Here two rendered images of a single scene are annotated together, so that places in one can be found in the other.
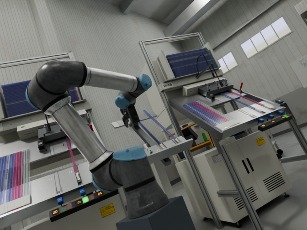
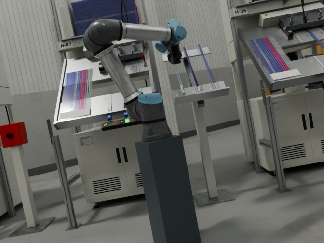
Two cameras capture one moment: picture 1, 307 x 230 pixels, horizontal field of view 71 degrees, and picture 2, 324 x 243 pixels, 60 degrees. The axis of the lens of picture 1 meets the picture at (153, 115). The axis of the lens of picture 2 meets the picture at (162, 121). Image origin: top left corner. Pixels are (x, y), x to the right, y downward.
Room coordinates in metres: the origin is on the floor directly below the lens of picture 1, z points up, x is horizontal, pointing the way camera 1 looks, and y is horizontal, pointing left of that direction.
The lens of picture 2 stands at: (-0.46, -0.47, 0.70)
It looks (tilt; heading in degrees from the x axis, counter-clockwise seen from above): 3 degrees down; 24
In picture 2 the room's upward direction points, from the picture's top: 11 degrees counter-clockwise
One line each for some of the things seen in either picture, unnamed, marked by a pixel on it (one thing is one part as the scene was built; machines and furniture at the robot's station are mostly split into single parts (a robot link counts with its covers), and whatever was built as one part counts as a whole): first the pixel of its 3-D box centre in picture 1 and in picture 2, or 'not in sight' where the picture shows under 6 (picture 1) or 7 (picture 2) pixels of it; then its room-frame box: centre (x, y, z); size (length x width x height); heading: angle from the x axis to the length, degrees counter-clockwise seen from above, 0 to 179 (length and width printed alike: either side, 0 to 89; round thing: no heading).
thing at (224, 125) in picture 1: (226, 140); (295, 88); (2.09, -0.55, 0.65); 1.01 x 0.73 x 1.29; 23
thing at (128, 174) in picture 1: (131, 164); (150, 106); (0.81, 0.14, 0.72); 0.13 x 0.12 x 0.14; 52
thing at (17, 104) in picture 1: (43, 96); (106, 15); (1.60, 0.77, 1.52); 0.51 x 0.13 x 0.27; 113
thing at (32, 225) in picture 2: not in sight; (22, 176); (0.98, 1.36, 0.39); 0.24 x 0.24 x 0.78; 23
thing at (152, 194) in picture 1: (144, 195); (155, 128); (0.80, 0.14, 0.60); 0.15 x 0.15 x 0.10
